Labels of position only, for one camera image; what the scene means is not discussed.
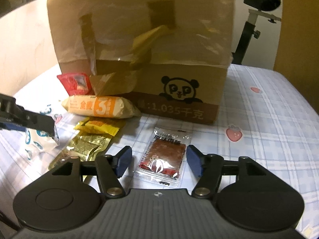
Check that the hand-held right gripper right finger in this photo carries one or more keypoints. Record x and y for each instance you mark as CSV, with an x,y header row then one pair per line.
x,y
194,159

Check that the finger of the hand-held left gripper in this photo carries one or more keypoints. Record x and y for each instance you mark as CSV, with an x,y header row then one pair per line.
x,y
37,123
12,126

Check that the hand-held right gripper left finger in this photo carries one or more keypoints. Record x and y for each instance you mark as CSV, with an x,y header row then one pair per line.
x,y
123,160

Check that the white blue snack packet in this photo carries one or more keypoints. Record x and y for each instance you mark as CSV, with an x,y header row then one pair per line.
x,y
39,144

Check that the clear red jerky packet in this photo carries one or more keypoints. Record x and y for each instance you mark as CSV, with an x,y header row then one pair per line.
x,y
164,154

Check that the brown cardboard box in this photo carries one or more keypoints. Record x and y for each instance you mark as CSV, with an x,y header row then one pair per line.
x,y
189,84

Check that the yellow snack packet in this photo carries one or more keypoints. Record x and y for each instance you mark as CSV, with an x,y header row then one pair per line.
x,y
102,125

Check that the gold foil snack packet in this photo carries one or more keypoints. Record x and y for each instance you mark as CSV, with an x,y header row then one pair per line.
x,y
84,145

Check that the red snack packet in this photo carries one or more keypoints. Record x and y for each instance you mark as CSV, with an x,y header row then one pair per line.
x,y
73,83

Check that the cream orange snack packet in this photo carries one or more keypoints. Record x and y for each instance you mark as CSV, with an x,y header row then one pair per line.
x,y
99,107

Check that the checked strawberry bed sheet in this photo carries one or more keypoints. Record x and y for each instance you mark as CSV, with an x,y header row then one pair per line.
x,y
261,129

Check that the black exercise bike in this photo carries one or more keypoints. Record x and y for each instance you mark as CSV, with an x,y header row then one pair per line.
x,y
249,27

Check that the wooden door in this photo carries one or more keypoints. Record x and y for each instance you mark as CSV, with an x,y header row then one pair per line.
x,y
299,29

